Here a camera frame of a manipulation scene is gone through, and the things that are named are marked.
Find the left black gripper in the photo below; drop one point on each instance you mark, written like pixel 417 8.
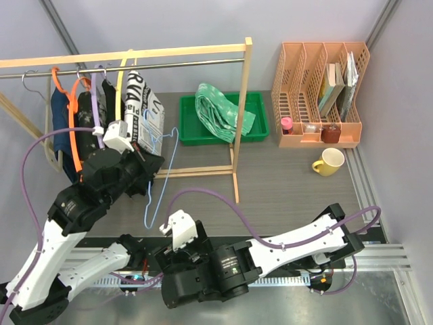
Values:
pixel 151 162

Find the yellow plastic hanger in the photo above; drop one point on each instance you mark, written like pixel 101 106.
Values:
pixel 118 96

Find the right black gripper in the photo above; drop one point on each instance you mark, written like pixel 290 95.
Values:
pixel 166 256

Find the black white patterned trousers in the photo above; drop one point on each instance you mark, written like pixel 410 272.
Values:
pixel 86 142

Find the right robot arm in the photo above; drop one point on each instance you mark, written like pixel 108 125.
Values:
pixel 194 270

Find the yellow mug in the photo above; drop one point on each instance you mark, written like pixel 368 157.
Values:
pixel 330 161

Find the clear small bottle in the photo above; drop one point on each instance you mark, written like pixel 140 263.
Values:
pixel 311 128

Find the orange plastic file organizer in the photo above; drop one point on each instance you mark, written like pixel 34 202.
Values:
pixel 298 77

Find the orange plastic hanger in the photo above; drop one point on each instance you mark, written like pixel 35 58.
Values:
pixel 72 110

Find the green plastic tray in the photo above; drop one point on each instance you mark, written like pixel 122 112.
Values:
pixel 193 133

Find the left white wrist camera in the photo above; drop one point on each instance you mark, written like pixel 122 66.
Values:
pixel 114 137

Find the books in organizer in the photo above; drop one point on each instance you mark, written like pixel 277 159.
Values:
pixel 338 88

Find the dark red jar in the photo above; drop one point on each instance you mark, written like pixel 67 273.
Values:
pixel 330 134

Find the newspaper print trousers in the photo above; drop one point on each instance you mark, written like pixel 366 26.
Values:
pixel 139 96

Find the navy blue trousers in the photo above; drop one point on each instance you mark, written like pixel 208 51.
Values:
pixel 61 141

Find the purple plastic hanger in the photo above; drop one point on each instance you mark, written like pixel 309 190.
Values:
pixel 95 110

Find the light blue wire hanger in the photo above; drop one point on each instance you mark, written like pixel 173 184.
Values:
pixel 165 172

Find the green white trousers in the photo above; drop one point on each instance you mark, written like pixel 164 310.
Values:
pixel 216 112

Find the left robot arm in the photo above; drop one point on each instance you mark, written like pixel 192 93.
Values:
pixel 41 291

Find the pink capped bottle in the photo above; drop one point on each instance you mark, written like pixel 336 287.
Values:
pixel 287 125

